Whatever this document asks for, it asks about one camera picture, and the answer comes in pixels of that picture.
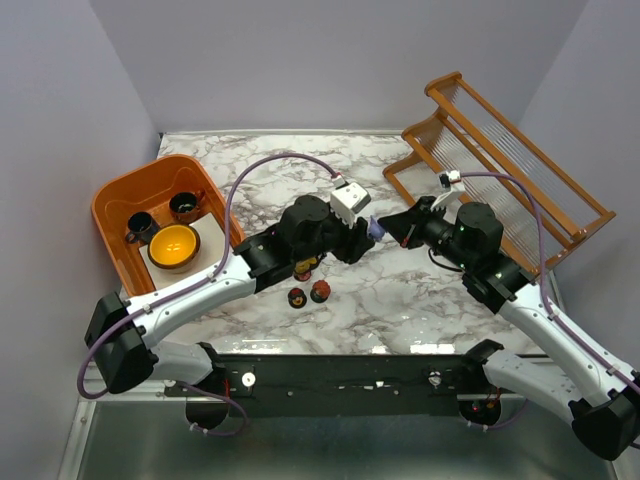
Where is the purple small figurine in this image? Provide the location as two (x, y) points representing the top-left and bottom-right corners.
(367, 216), (386, 242)

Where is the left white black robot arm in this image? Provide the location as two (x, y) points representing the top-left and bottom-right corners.
(84, 185), (374, 394)

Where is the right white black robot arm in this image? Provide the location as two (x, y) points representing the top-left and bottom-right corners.
(377, 197), (639, 460)

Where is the wooden tiered shelf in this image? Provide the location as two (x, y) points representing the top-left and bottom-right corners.
(383, 72), (616, 273)

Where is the yellow helmet figurine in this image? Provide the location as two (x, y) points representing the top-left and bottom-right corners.
(299, 257), (319, 268)

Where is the red hair figurine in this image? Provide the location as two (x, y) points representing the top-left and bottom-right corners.
(310, 280), (331, 304)

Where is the olive hat figurine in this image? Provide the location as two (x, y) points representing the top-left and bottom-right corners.
(293, 264), (312, 282)

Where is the black round base figurine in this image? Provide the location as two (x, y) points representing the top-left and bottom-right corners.
(287, 288), (307, 309)

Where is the white paper sheet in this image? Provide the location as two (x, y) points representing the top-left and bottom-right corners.
(139, 213), (225, 291)

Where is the brown mug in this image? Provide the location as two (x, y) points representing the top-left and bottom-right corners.
(169, 191), (205, 224)

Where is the yellow bowl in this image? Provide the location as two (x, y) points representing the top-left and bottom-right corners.
(147, 224), (201, 271)

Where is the black mug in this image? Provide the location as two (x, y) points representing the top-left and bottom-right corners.
(125, 211), (160, 244)

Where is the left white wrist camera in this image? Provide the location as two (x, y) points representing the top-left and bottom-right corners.
(329, 173), (371, 228)

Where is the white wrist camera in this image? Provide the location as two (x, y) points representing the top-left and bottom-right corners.
(329, 173), (371, 228)
(430, 170), (466, 211)

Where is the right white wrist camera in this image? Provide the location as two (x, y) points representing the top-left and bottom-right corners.
(430, 170), (466, 211)

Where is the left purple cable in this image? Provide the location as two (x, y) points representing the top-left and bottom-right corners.
(78, 152), (346, 400)

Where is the purple cable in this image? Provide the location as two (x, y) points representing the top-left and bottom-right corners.
(78, 152), (346, 400)
(459, 171), (640, 386)

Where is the black metal base frame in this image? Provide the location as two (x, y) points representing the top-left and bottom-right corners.
(164, 349), (521, 420)

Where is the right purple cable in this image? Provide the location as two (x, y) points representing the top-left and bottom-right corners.
(459, 171), (640, 386)

